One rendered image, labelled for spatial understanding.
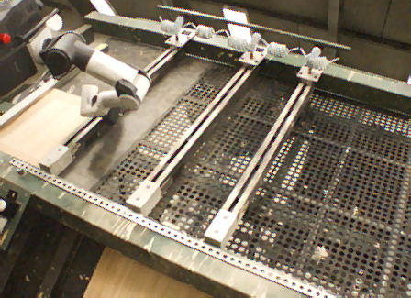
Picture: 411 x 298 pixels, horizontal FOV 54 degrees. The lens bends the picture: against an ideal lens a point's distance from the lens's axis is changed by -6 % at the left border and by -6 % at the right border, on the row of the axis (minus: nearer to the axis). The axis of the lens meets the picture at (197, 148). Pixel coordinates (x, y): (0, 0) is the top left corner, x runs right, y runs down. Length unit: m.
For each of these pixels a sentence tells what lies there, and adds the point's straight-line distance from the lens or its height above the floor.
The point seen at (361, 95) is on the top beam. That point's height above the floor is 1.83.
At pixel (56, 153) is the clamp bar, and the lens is 1.75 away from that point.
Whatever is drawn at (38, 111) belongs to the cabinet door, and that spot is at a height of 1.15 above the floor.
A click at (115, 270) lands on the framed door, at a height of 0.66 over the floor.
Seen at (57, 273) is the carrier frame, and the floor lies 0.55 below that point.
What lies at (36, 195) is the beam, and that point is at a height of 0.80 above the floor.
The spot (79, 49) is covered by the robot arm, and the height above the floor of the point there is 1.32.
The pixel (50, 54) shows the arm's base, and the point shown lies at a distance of 1.47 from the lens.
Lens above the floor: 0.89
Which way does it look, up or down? 11 degrees up
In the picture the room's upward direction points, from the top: 23 degrees clockwise
